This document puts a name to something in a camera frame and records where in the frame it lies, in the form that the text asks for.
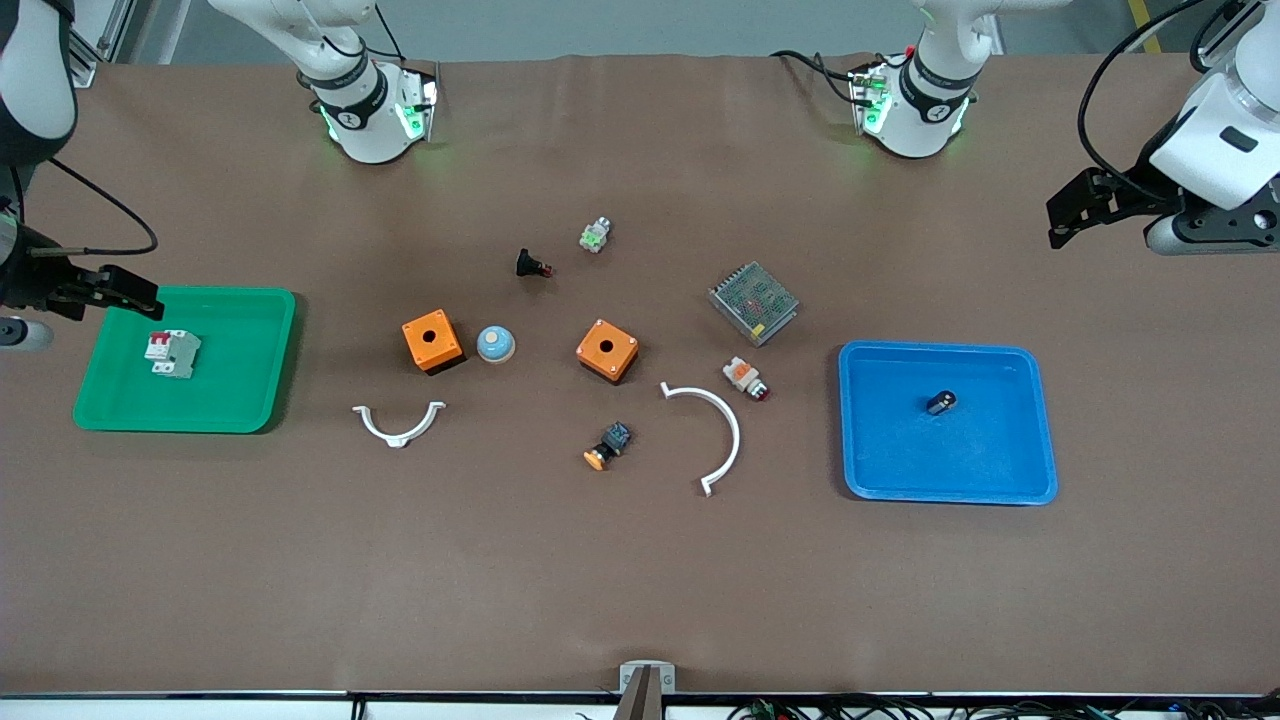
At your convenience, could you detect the white red circuit breaker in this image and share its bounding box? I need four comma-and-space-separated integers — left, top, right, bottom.
144, 329, 203, 380

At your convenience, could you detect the green plastic tray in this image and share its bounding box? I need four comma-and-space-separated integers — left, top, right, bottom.
73, 286, 298, 435

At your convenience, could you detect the blue plastic tray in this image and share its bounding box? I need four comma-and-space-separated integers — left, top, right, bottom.
838, 340, 1059, 506

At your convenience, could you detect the metal mesh power supply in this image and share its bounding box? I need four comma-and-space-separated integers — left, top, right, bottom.
708, 261, 800, 348

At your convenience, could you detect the orange button box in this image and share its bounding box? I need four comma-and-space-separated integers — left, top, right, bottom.
402, 309, 466, 376
575, 318, 641, 385

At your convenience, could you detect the orange white indicator lamp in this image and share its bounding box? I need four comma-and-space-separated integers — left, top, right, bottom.
722, 356, 772, 403

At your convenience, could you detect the orange headed black push button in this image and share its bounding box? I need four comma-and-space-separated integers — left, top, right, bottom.
583, 421, 633, 472

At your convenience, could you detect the brown table mat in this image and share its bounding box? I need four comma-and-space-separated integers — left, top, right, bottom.
0, 53, 1280, 697

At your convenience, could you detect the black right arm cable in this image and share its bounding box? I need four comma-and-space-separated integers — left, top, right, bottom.
10, 158, 160, 257

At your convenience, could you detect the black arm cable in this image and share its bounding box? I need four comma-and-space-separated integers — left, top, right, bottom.
10, 158, 160, 257
1076, 0, 1216, 201

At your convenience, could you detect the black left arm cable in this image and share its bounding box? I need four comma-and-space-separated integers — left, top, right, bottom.
1076, 0, 1216, 201

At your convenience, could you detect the aluminium frame profile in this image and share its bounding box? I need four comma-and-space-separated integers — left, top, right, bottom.
1195, 15, 1249, 77
65, 0, 136, 89

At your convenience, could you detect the small white curved bracket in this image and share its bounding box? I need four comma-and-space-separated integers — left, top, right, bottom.
352, 401, 447, 449

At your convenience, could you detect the black left base cable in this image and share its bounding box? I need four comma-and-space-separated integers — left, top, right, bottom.
770, 48, 906, 106

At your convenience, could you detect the black base cable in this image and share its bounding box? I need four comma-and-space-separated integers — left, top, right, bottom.
770, 48, 906, 106
300, 0, 406, 66

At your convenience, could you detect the black right base cable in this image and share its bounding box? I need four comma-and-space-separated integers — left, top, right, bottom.
300, 0, 406, 66

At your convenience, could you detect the large white curved bracket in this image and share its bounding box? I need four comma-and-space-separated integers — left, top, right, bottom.
659, 381, 742, 498

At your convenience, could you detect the white table edge rail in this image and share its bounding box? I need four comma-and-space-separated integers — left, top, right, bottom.
0, 690, 1280, 720

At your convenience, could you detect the black cable bundle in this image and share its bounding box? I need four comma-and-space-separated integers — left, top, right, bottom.
725, 693, 1280, 720

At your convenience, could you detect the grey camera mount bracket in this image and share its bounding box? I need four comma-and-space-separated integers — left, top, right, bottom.
618, 660, 677, 720

